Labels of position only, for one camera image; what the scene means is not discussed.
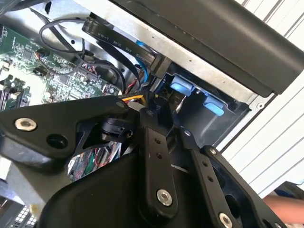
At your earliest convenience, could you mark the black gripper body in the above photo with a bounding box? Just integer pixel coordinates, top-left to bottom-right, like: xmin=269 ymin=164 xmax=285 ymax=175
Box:
xmin=39 ymin=146 xmax=215 ymax=228

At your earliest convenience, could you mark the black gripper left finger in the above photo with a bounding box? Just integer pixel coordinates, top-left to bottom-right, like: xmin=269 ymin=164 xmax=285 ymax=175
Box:
xmin=0 ymin=92 xmax=179 ymax=220

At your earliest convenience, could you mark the black yellow disk power wire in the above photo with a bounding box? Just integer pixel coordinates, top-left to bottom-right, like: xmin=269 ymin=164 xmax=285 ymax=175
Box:
xmin=117 ymin=92 xmax=172 ymax=124

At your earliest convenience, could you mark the hard disk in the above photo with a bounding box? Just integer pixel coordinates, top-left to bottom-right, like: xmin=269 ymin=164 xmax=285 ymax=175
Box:
xmin=166 ymin=73 xmax=225 ymax=117

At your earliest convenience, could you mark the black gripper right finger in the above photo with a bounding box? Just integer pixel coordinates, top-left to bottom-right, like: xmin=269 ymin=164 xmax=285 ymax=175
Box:
xmin=163 ymin=104 xmax=286 ymax=228

